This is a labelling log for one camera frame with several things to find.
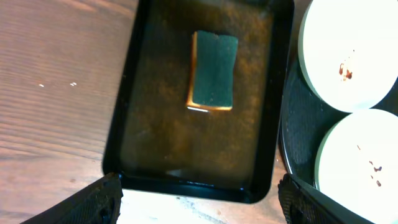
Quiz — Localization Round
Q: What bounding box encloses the black round serving tray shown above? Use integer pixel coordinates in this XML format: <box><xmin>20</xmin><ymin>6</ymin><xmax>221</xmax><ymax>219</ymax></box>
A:
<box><xmin>278</xmin><ymin>55</ymin><xmax>398</xmax><ymax>190</ymax></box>

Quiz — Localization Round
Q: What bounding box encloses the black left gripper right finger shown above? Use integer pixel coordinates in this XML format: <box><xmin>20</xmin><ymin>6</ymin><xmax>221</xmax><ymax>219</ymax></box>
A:
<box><xmin>278</xmin><ymin>174</ymin><xmax>370</xmax><ymax>224</ymax></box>

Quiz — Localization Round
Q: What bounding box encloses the mint green plate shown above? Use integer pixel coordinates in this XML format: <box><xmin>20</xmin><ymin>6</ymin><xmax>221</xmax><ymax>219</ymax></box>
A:
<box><xmin>314</xmin><ymin>109</ymin><xmax>397</xmax><ymax>223</ymax></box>
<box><xmin>298</xmin><ymin>0</ymin><xmax>397</xmax><ymax>113</ymax></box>

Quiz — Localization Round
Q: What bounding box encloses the green and yellow sponge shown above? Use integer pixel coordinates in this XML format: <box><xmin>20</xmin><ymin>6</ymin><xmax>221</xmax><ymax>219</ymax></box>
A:
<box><xmin>186</xmin><ymin>30</ymin><xmax>239</xmax><ymax>111</ymax></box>

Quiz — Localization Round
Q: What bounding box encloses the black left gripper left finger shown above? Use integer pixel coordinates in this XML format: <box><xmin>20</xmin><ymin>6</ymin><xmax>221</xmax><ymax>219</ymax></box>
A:
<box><xmin>23</xmin><ymin>173</ymin><xmax>123</xmax><ymax>224</ymax></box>

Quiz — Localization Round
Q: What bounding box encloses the black rectangular water tray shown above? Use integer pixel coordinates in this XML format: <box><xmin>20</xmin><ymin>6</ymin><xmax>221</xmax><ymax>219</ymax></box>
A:
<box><xmin>103</xmin><ymin>0</ymin><xmax>295</xmax><ymax>203</ymax></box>

